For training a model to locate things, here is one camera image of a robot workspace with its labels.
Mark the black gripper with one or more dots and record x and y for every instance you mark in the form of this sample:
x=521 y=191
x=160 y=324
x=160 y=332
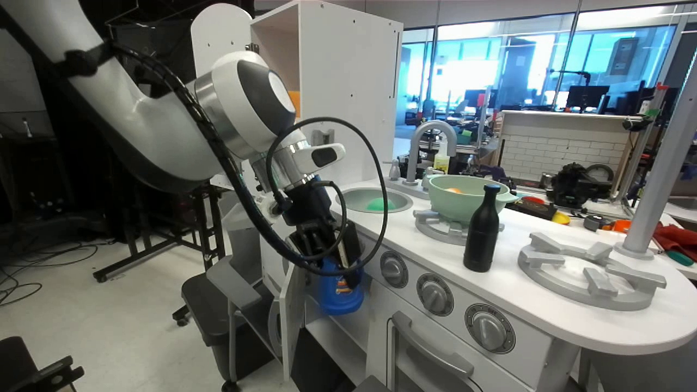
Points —
x=314 y=219

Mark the blue plastic bottle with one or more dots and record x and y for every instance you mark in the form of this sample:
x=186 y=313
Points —
x=340 y=299

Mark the light green object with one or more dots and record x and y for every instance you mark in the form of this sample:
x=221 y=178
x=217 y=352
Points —
x=381 y=203

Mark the black bottle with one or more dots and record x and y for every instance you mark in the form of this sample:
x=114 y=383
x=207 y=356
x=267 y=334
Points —
x=483 y=240

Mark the white toy kitchen cabinet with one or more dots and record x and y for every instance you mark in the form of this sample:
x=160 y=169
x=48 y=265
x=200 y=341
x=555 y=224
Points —
x=349 y=72

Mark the tall white cabinet door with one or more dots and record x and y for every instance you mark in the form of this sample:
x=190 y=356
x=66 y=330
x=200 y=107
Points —
x=218 y=30

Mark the gray stove knob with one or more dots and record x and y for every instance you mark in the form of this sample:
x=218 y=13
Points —
x=436 y=295
x=491 y=330
x=396 y=270

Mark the gray burner grate under bowl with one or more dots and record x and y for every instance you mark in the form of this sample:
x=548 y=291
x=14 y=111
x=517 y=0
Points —
x=436 y=230

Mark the gray office chair under kitchen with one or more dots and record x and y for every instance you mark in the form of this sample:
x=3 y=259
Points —
x=232 y=285

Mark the gray toy phone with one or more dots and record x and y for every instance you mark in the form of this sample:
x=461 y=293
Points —
x=324 y=136

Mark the light green bowl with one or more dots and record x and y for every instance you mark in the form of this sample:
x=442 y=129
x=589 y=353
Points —
x=464 y=199

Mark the small yellow soap dispenser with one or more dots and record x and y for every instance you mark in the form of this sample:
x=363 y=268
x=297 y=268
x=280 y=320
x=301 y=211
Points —
x=442 y=161

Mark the gray toy faucet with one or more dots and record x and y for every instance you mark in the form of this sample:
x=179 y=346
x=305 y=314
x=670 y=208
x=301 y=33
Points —
x=431 y=129

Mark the black and yellow tool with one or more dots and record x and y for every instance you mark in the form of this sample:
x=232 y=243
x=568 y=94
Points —
x=542 y=209

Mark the black desk stand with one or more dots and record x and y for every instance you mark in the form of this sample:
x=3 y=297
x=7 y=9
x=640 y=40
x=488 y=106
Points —
x=116 y=270

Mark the gray bare burner grate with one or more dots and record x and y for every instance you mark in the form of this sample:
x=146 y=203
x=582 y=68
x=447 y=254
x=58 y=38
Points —
x=580 y=279

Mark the white brick pattern partition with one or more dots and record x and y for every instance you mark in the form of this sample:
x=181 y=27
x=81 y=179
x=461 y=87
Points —
x=559 y=145

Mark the black bag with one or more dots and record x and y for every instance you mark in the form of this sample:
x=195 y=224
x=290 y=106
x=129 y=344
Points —
x=580 y=185

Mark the dark monitor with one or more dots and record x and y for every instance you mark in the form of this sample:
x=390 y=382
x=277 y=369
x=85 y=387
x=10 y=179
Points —
x=155 y=30

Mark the black chair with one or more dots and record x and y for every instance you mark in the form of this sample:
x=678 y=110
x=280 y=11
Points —
x=30 y=371

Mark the red cloth item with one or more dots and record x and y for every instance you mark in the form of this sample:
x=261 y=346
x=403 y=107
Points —
x=677 y=240

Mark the gray metal pole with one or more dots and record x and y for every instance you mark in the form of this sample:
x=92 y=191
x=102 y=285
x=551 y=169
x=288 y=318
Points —
x=666 y=167

